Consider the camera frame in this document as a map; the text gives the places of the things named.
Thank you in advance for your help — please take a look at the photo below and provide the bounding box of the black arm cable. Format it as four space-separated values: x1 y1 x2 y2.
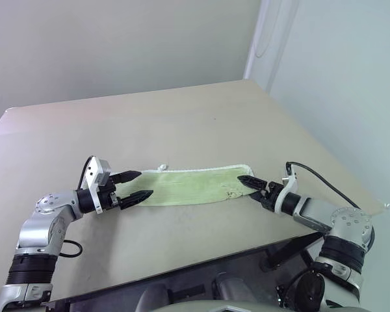
285 161 361 209
58 157 94 259

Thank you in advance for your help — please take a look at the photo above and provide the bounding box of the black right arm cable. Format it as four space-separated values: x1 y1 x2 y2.
285 161 361 209

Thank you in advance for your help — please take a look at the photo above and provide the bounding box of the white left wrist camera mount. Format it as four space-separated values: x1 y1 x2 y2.
83 157 114 216

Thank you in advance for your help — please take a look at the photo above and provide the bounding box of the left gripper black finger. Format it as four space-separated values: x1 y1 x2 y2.
118 190 155 210
111 170 142 185

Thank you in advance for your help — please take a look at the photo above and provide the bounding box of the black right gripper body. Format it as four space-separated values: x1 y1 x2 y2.
261 182 284 213

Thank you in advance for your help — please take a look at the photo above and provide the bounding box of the light green towel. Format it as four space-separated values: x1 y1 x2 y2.
129 163 253 207

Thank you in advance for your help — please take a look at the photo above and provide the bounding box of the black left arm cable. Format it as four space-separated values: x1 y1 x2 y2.
58 157 94 259

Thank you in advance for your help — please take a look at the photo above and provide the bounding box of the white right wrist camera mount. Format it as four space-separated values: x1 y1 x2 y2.
277 165 299 214

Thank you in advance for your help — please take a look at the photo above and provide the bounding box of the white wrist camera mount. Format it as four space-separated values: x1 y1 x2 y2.
277 165 299 214
83 157 114 216

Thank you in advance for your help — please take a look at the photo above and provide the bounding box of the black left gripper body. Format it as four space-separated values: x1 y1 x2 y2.
97 177 122 213

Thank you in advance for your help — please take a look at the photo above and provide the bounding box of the grey rounded shape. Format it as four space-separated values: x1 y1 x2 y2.
138 285 172 312

